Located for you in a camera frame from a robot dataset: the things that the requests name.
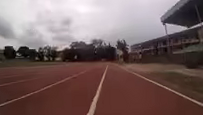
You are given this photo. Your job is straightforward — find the grandstand with dark roof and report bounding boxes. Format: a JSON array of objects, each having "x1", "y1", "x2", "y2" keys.
[{"x1": 159, "y1": 0, "x2": 203, "y2": 54}]

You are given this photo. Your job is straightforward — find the long multi-storey building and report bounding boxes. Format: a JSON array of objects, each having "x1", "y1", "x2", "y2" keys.
[{"x1": 129, "y1": 22, "x2": 203, "y2": 60}]

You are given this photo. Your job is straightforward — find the grass infield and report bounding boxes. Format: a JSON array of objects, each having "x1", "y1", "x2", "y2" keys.
[{"x1": 0, "y1": 56, "x2": 78, "y2": 69}]

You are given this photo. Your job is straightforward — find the low grey wall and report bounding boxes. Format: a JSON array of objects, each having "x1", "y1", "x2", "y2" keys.
[{"x1": 128, "y1": 43, "x2": 203, "y2": 72}]

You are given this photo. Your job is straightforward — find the grass strip beside track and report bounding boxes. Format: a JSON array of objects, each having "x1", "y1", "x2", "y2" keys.
[{"x1": 118, "y1": 57, "x2": 203, "y2": 111}]

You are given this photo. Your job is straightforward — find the row of dark trees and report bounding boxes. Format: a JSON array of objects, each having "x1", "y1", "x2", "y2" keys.
[{"x1": 0, "y1": 37, "x2": 131, "y2": 68}]

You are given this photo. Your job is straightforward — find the red running track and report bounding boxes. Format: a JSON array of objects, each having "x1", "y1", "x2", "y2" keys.
[{"x1": 0, "y1": 55, "x2": 203, "y2": 115}]

